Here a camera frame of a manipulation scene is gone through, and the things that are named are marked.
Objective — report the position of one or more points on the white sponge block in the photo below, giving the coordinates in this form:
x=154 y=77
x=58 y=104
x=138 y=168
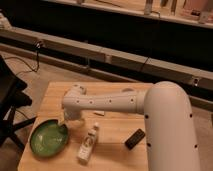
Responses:
x=100 y=113

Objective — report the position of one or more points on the black office chair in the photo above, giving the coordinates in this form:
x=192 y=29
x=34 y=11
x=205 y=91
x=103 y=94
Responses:
x=11 y=98

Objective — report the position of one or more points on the black remote control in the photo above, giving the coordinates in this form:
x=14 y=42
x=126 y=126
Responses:
x=134 y=139

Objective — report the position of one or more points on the green ceramic bowl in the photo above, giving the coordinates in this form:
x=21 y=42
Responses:
x=47 y=139

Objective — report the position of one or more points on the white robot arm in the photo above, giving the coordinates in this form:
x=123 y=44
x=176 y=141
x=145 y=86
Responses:
x=170 y=131

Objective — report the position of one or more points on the white plastic bottle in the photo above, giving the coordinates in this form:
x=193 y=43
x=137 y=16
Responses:
x=88 y=144

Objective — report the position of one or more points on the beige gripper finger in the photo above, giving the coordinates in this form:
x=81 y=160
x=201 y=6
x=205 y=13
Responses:
x=63 y=127

